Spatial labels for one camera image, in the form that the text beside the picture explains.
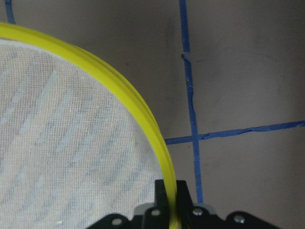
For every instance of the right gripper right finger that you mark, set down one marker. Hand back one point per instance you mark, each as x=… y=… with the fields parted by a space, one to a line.
x=183 y=200

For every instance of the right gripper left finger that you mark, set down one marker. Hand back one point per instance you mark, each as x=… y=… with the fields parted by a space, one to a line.
x=160 y=195

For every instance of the yellow steamer layer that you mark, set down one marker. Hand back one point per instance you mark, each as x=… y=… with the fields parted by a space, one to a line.
x=77 y=141

